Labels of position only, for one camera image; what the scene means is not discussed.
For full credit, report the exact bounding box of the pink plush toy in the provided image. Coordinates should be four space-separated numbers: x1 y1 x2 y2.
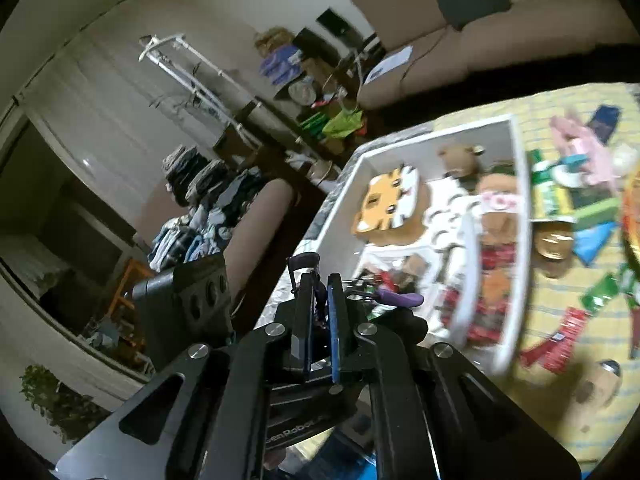
549 112 622 187

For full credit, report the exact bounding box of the purple eyelash curler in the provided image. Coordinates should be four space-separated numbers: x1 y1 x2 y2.
287 254 426 311

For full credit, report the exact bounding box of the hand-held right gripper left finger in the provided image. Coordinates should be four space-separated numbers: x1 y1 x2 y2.
52 270 321 480

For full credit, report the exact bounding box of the white cat figurine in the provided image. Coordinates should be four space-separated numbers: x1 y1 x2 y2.
569 359 624 434

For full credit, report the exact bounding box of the stack of blue boxes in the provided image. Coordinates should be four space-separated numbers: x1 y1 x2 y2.
259 45 304 82

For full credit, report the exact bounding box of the potted plant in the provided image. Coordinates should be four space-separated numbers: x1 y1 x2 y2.
20 365 109 447

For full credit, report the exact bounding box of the white clothes rack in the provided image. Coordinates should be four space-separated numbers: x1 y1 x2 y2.
138 33 262 152

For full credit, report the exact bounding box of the green printed packet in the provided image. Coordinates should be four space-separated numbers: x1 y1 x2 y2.
529 150 576 222

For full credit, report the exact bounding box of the red sauce packet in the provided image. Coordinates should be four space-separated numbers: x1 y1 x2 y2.
519 306 594 372

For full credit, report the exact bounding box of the blue packet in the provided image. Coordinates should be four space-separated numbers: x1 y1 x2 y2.
571 222 619 267

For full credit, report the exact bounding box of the black cushion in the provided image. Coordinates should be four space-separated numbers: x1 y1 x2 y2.
436 0 512 32

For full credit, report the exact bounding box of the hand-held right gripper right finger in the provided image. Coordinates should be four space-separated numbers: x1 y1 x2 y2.
325 272 583 480

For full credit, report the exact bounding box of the brown plush doll pink bow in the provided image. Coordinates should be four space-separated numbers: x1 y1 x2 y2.
477 172 522 227

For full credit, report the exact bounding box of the orange wooden stool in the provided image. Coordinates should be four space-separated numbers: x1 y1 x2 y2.
106 258 157 362

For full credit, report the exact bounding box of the green case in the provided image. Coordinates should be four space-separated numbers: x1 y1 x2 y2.
574 199 622 227

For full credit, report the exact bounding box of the white teal oval case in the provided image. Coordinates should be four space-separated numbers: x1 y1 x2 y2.
549 160 592 189

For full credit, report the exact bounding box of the instant noodle bowl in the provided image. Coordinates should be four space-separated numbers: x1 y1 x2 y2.
620 170 640 267

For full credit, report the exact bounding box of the green snack packet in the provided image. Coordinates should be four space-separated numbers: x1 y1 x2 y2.
579 271 635 314

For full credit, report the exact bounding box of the pile of folded clothes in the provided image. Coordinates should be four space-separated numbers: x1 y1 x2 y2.
147 145 262 272

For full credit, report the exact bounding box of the dark blue card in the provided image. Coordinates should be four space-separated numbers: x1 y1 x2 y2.
585 105 622 144

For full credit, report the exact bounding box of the red jar gold lid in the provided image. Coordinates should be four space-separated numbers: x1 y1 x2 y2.
531 220 574 279

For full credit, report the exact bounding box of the brown teddy bear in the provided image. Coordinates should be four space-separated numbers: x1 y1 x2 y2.
439 145 484 182

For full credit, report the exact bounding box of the orange tiger pouch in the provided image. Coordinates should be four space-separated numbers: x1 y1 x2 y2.
352 164 431 241

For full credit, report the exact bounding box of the white storage box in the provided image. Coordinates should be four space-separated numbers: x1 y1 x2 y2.
295 114 533 376

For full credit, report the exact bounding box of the white paper sheet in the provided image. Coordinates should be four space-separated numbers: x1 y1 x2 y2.
363 46 414 86

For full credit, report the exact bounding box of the brown sofa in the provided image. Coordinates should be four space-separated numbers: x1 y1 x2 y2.
350 0 640 112

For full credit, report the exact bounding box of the green plastic bag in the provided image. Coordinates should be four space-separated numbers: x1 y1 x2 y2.
322 107 364 142

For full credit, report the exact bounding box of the brown armchair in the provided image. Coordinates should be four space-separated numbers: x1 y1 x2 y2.
224 177 302 313

